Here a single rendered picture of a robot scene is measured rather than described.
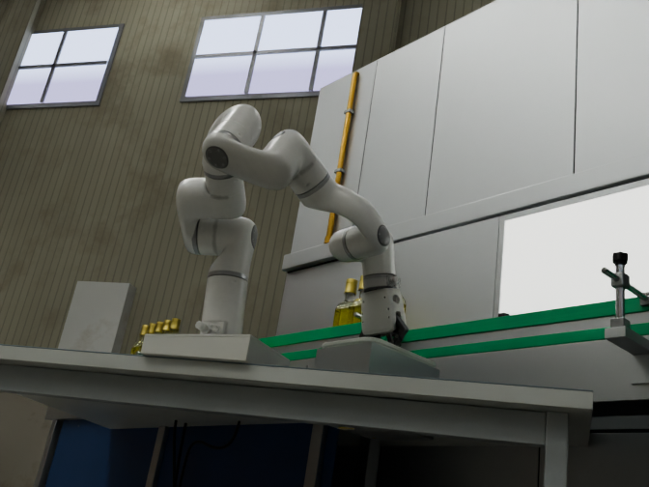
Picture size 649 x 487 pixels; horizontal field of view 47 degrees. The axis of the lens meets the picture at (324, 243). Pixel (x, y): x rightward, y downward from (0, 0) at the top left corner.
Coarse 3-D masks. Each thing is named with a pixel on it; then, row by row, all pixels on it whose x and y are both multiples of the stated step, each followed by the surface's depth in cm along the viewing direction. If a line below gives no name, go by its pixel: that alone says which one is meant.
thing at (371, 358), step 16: (320, 352) 166; (336, 352) 162; (352, 352) 159; (368, 352) 155; (384, 352) 157; (320, 368) 164; (336, 368) 160; (352, 368) 157; (368, 368) 153; (384, 368) 156; (400, 368) 160; (416, 368) 163; (432, 368) 167
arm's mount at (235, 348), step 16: (160, 336) 162; (176, 336) 161; (192, 336) 160; (208, 336) 159; (224, 336) 158; (240, 336) 157; (144, 352) 162; (160, 352) 161; (176, 352) 160; (192, 352) 158; (208, 352) 157; (224, 352) 156; (240, 352) 155; (256, 352) 159; (272, 352) 168
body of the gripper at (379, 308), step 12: (372, 288) 168; (384, 288) 167; (396, 288) 170; (372, 300) 169; (384, 300) 166; (396, 300) 167; (372, 312) 168; (384, 312) 166; (372, 324) 168; (384, 324) 165
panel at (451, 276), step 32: (608, 192) 181; (480, 224) 208; (416, 256) 222; (448, 256) 212; (480, 256) 204; (416, 288) 217; (448, 288) 208; (480, 288) 200; (416, 320) 212; (448, 320) 204
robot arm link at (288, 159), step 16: (208, 144) 151; (224, 144) 150; (240, 144) 150; (272, 144) 152; (288, 144) 153; (304, 144) 156; (208, 160) 154; (224, 160) 152; (240, 160) 150; (256, 160) 150; (272, 160) 149; (288, 160) 150; (304, 160) 155; (320, 160) 160; (240, 176) 153; (256, 176) 151; (272, 176) 150; (288, 176) 150; (304, 176) 156; (320, 176) 158; (304, 192) 158
